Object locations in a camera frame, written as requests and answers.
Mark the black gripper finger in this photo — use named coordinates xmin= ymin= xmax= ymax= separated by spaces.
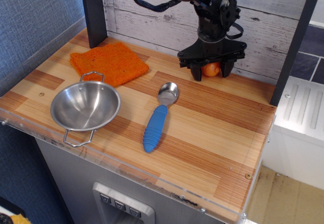
xmin=221 ymin=58 xmax=237 ymax=78
xmin=190 ymin=66 xmax=202 ymax=81

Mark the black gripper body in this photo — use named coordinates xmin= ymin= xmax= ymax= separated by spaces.
xmin=178 ymin=39 xmax=247 ymax=68

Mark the orange toy carrot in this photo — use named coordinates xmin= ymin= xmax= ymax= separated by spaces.
xmin=201 ymin=62 xmax=221 ymax=77

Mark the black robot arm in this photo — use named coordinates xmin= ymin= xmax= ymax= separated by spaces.
xmin=178 ymin=0 xmax=247 ymax=81

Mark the orange knitted cloth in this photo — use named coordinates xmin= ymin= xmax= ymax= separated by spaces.
xmin=70 ymin=43 xmax=149 ymax=87

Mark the white ridged side unit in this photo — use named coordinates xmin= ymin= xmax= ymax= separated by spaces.
xmin=263 ymin=77 xmax=323 ymax=189

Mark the small steel pot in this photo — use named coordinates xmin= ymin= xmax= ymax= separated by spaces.
xmin=50 ymin=71 xmax=121 ymax=147

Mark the silver toy dispenser panel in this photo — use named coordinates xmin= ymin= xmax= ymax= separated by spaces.
xmin=93 ymin=182 xmax=155 ymax=223

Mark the yellow black object bottom left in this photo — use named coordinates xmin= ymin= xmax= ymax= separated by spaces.
xmin=0 ymin=213 xmax=31 ymax=224

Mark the blue handled metal spoon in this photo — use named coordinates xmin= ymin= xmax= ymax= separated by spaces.
xmin=142 ymin=82 xmax=179 ymax=153

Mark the dark right vertical post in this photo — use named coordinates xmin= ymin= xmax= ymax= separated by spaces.
xmin=270 ymin=0 xmax=318 ymax=106

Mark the dark vertical post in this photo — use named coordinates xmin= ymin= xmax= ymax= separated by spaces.
xmin=270 ymin=0 xmax=318 ymax=106
xmin=83 ymin=0 xmax=107 ymax=48

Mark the dark left vertical post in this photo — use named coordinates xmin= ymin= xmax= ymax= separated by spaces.
xmin=83 ymin=0 xmax=107 ymax=48

